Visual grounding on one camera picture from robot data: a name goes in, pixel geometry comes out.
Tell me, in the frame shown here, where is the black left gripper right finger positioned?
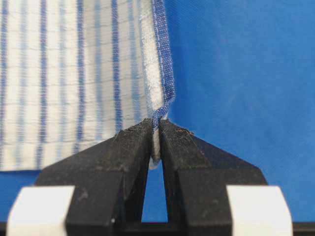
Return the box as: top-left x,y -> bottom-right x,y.
159,119 -> 294,236

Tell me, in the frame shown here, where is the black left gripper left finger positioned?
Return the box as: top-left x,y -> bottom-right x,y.
6,118 -> 153,236

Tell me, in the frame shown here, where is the white blue-striped towel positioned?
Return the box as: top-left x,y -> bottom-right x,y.
0,0 -> 175,171

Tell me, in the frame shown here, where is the blue table cloth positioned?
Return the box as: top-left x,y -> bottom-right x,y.
0,0 -> 315,221

